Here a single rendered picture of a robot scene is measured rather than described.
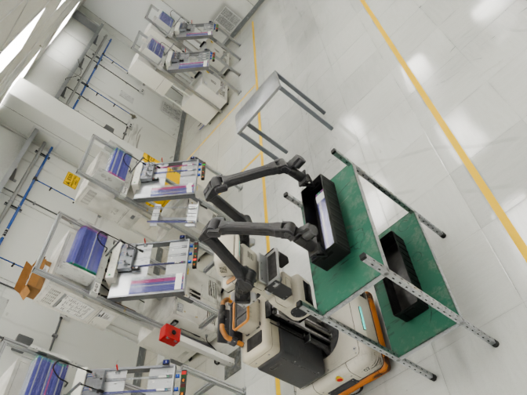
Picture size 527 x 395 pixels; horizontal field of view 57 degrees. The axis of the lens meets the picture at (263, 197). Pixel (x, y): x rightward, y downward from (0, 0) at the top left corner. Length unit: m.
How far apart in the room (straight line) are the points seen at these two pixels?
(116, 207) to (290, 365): 3.36
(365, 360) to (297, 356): 0.42
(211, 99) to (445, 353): 6.76
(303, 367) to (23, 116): 5.81
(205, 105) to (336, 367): 6.52
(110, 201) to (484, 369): 4.28
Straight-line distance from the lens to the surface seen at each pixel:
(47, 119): 7.78
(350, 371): 3.29
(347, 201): 2.81
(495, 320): 3.13
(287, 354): 3.16
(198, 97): 9.00
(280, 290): 2.87
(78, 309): 4.98
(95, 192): 5.87
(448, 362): 3.20
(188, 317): 4.95
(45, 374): 4.16
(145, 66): 8.86
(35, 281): 4.94
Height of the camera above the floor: 2.52
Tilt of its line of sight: 26 degrees down
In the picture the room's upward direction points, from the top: 57 degrees counter-clockwise
